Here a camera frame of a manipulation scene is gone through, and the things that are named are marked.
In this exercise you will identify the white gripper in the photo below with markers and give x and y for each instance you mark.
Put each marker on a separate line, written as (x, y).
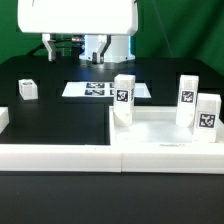
(94, 17)

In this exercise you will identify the white square table top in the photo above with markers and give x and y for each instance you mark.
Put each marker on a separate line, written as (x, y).
(151, 126)

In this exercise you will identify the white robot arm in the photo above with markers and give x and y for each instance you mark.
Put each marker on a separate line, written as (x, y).
(118, 51)

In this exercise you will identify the white fiducial marker base sheet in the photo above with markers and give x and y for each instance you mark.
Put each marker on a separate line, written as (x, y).
(100, 89)

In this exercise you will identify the white left fence rail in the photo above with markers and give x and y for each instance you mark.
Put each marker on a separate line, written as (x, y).
(4, 118)

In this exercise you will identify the white fence rail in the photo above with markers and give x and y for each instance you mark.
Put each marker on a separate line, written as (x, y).
(4, 118)
(162, 158)

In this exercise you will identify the white front fence rail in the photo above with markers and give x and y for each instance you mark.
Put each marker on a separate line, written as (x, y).
(162, 158)

